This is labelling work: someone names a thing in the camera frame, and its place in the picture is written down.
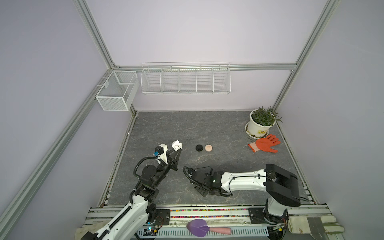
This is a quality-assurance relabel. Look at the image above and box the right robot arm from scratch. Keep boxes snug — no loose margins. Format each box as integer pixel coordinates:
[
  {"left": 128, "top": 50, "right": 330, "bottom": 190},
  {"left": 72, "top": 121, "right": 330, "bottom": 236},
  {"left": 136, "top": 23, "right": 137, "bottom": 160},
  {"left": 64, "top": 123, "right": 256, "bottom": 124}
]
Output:
[{"left": 183, "top": 164, "right": 301, "bottom": 224}]

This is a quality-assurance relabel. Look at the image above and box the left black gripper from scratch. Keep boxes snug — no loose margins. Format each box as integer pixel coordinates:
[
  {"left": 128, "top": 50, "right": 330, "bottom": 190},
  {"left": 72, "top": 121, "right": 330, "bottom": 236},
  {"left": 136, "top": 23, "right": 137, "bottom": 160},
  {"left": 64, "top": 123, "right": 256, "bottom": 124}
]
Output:
[{"left": 152, "top": 147, "right": 181, "bottom": 188}]

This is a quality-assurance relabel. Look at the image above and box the purple scoop pink handle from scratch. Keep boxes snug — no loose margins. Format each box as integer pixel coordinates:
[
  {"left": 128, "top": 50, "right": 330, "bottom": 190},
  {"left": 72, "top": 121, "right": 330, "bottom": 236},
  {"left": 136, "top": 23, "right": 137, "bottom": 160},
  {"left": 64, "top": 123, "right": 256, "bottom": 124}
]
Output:
[{"left": 187, "top": 219, "right": 232, "bottom": 238}]

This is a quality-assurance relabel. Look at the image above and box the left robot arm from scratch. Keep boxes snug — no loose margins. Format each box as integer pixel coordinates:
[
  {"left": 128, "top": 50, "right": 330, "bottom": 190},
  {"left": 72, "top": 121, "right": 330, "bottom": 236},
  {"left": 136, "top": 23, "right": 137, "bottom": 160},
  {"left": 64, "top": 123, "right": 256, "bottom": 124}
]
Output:
[{"left": 82, "top": 141, "right": 183, "bottom": 240}]

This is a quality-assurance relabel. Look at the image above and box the right white work glove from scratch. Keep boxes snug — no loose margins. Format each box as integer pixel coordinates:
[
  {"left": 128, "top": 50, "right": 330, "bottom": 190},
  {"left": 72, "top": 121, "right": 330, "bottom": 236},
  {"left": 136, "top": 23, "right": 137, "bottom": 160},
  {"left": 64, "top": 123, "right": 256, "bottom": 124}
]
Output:
[{"left": 288, "top": 215, "right": 345, "bottom": 235}]

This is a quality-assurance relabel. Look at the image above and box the white plant pot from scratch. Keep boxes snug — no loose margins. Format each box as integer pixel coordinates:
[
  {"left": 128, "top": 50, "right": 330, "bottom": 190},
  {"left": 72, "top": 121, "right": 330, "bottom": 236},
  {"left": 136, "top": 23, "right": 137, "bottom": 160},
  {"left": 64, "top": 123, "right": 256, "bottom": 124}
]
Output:
[{"left": 245, "top": 112, "right": 276, "bottom": 139}]

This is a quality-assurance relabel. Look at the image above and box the white earbud charging case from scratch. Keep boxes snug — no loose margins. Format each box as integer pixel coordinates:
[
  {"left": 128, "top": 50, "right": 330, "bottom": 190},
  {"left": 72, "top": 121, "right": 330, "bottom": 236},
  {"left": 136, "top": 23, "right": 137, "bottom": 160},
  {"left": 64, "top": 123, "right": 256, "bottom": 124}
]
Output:
[{"left": 172, "top": 141, "right": 183, "bottom": 151}]

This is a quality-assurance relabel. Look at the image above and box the white work glove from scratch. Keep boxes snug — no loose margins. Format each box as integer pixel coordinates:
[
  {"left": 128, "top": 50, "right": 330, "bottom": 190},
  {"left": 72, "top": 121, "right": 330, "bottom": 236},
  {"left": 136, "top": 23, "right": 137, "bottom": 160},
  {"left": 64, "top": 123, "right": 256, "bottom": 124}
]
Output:
[
  {"left": 288, "top": 215, "right": 345, "bottom": 235},
  {"left": 74, "top": 221, "right": 109, "bottom": 240}
]

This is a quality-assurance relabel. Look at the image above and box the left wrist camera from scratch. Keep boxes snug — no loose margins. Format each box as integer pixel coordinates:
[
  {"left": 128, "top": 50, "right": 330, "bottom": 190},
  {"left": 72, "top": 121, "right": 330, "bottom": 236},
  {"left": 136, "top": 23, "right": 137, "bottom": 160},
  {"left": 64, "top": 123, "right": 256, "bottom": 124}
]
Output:
[{"left": 154, "top": 144, "right": 168, "bottom": 166}]

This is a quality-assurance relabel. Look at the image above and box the white wire shelf basket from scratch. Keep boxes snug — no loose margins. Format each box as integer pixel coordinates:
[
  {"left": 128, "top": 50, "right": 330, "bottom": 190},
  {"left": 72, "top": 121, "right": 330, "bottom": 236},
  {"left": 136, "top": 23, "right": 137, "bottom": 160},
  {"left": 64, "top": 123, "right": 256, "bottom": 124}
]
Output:
[{"left": 141, "top": 62, "right": 232, "bottom": 95}]

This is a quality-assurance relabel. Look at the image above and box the left white work glove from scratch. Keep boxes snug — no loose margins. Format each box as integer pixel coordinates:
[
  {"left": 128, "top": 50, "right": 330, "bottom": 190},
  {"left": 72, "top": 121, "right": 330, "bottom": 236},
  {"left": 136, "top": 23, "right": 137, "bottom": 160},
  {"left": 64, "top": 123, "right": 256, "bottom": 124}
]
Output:
[{"left": 74, "top": 221, "right": 109, "bottom": 240}]

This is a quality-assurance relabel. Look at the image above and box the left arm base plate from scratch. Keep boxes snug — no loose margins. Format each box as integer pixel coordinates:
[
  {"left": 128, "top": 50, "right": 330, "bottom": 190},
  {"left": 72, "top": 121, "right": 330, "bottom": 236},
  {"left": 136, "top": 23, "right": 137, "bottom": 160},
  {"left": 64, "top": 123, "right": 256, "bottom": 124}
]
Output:
[{"left": 146, "top": 209, "right": 171, "bottom": 226}]

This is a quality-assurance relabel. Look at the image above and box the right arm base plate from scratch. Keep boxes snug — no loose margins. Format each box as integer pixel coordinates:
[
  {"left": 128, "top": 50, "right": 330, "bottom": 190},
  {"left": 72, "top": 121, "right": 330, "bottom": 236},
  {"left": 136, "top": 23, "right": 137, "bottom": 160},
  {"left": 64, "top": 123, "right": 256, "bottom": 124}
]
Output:
[{"left": 248, "top": 207, "right": 289, "bottom": 225}]

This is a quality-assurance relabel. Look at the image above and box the green potted plant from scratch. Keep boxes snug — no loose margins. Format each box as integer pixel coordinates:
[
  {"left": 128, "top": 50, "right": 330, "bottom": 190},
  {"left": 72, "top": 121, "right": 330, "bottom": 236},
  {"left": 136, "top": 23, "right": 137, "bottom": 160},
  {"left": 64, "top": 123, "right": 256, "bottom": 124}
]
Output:
[{"left": 251, "top": 107, "right": 282, "bottom": 127}]

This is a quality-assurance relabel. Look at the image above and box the white mesh box basket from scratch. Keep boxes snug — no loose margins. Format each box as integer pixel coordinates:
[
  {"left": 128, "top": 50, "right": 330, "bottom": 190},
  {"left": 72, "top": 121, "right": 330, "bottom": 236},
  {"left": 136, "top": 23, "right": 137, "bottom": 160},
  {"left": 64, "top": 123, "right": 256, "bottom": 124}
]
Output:
[{"left": 96, "top": 71, "right": 140, "bottom": 112}]

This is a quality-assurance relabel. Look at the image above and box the pink earbud charging case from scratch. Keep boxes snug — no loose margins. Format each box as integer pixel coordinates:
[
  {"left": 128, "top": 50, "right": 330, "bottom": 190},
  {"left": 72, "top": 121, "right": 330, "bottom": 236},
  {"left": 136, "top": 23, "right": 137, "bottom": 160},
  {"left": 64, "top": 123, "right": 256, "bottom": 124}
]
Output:
[{"left": 205, "top": 145, "right": 213, "bottom": 152}]

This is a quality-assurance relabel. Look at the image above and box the black earbud charging case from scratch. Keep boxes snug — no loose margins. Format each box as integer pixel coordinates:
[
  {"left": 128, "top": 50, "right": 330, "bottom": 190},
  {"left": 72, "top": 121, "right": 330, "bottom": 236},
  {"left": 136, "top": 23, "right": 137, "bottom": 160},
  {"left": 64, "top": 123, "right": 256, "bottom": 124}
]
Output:
[{"left": 195, "top": 145, "right": 204, "bottom": 152}]

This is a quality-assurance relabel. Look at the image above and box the red rubber glove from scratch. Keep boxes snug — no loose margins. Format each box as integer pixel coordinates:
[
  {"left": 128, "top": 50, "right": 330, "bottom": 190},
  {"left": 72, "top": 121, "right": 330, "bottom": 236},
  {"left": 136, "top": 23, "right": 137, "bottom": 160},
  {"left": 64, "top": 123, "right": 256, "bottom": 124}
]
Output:
[{"left": 248, "top": 135, "right": 281, "bottom": 153}]

